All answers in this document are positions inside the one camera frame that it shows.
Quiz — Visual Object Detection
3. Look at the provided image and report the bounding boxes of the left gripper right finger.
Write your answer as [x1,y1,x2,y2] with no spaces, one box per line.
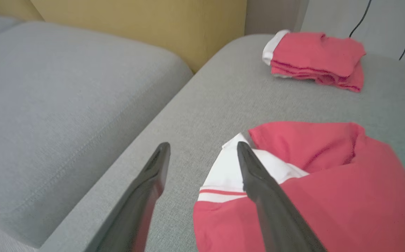
[237,141,327,252]

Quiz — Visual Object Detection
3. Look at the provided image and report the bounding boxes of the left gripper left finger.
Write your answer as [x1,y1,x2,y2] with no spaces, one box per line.
[83,142,171,252]

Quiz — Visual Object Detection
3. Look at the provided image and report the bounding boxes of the red garment with striped hem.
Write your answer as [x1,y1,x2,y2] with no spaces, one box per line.
[193,121,405,252]

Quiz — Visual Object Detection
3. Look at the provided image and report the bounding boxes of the red garment with white band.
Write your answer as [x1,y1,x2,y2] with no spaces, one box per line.
[262,29,366,93]

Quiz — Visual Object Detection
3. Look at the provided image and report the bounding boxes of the grey sofa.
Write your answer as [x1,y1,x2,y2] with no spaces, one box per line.
[40,33,405,252]

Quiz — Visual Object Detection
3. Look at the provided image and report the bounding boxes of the grey sofa ottoman cushion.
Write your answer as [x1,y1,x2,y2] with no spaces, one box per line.
[0,14,194,252]

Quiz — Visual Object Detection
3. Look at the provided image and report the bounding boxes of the yellow upholstered furniture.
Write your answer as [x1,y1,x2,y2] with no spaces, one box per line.
[0,0,247,74]

